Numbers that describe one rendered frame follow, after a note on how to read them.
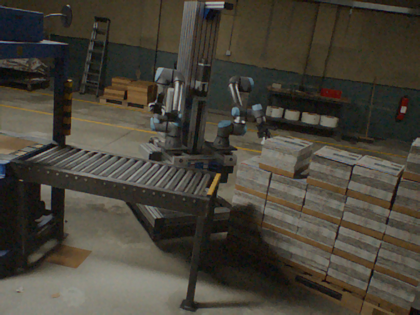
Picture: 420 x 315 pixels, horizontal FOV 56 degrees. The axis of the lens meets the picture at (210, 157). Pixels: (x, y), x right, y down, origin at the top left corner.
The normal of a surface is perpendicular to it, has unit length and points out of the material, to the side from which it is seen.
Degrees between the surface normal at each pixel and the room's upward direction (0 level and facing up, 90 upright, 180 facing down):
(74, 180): 90
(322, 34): 90
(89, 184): 90
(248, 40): 90
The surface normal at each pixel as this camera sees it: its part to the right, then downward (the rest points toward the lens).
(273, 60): -0.16, 0.26
